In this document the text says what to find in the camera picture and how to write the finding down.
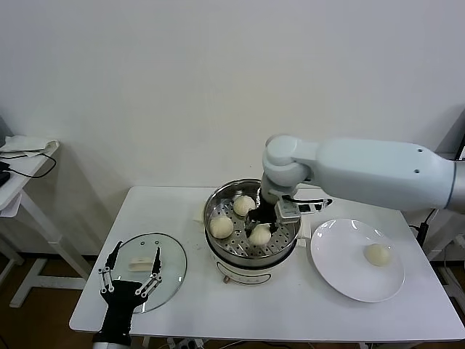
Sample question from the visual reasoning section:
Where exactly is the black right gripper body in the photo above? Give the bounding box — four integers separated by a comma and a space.
251, 192, 280, 227

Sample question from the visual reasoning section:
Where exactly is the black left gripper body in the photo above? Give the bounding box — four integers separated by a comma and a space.
97, 278, 156, 335

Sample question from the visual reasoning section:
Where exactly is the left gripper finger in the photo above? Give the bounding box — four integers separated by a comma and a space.
134, 246, 163, 297
97, 240, 124, 294

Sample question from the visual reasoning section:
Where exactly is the white steamed baozi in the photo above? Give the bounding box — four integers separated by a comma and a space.
248, 225, 272, 245
209, 216, 234, 240
232, 195, 256, 217
364, 243, 392, 266

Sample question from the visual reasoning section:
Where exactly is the glass lid with white handle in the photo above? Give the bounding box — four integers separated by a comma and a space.
102, 232, 188, 313

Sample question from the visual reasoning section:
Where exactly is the stainless steel steamer basket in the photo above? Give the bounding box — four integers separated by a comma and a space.
202, 177, 302, 263

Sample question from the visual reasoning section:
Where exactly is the white electric cooker base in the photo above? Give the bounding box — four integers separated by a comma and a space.
191, 212, 312, 286

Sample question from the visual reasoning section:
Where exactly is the white power strip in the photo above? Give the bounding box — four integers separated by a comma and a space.
165, 337, 204, 349

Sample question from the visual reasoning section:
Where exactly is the white round plate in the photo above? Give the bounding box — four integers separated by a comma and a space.
310, 217, 406, 302

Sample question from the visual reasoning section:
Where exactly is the white side table with cloth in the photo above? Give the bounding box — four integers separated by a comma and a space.
0, 140, 94, 310

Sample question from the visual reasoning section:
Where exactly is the black power adapter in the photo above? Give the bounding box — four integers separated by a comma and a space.
408, 221, 430, 252

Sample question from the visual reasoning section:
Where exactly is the white crumpled cloth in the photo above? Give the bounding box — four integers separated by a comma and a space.
0, 135, 61, 158

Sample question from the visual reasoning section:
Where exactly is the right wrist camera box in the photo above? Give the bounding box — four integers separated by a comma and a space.
274, 198, 303, 223

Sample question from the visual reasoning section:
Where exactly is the thin black cable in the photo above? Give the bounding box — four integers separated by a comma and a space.
0, 151, 58, 180

